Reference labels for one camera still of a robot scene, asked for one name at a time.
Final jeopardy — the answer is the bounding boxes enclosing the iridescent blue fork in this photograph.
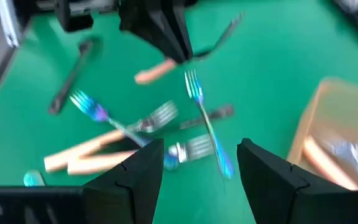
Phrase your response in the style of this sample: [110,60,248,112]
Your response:
[22,169,47,187]
[183,68,235,180]

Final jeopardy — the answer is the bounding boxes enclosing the silver aluminium bracket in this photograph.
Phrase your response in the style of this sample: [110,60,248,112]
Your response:
[0,0,23,48]

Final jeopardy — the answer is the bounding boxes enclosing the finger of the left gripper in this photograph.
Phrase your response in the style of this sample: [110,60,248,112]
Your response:
[119,0,188,65]
[166,0,195,62]

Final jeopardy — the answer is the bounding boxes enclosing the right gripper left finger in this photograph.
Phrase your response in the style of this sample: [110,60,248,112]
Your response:
[0,138,165,224]

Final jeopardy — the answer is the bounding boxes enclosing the orange plastic bin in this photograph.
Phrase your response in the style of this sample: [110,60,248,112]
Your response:
[286,77,358,191]

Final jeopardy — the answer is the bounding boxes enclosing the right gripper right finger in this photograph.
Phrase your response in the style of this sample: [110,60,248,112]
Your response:
[236,138,358,224]

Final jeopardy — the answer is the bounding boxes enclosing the silver spoon at left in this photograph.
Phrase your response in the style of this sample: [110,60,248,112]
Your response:
[47,36,103,116]

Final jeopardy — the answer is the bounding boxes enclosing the silver metal fork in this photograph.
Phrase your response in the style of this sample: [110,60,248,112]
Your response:
[69,89,180,171]

